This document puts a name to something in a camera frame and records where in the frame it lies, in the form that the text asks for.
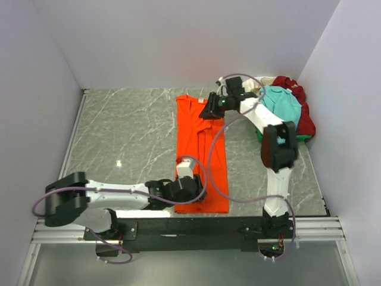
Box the orange t shirt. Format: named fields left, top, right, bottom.
left=174, top=95, right=229, bottom=214

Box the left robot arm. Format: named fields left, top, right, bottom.
left=44, top=172, right=206, bottom=234

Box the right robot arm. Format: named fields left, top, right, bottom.
left=199, top=73, right=298, bottom=238

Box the black base beam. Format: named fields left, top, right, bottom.
left=83, top=216, right=295, bottom=257

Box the green plastic bin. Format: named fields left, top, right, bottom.
left=256, top=128, right=263, bottom=143

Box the beige t shirt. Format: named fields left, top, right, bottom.
left=252, top=76, right=275, bottom=93

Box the teal t shirt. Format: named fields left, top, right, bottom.
left=260, top=85, right=302, bottom=129

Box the green t shirt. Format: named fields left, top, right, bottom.
left=296, top=135, right=312, bottom=142

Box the dark red t shirt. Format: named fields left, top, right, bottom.
left=272, top=76, right=316, bottom=138

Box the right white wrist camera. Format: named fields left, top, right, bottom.
left=216, top=77, right=228, bottom=96

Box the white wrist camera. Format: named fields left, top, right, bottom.
left=216, top=77, right=228, bottom=96
left=176, top=158, right=195, bottom=178

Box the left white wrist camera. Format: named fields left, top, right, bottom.
left=176, top=158, right=195, bottom=178

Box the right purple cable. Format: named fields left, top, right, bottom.
left=207, top=73, right=296, bottom=262

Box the purple cable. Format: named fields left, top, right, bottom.
left=207, top=73, right=296, bottom=262
left=32, top=154, right=208, bottom=265

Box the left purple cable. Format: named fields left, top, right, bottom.
left=32, top=154, right=208, bottom=265

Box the aluminium frame rail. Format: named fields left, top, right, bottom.
left=16, top=89, right=120, bottom=286

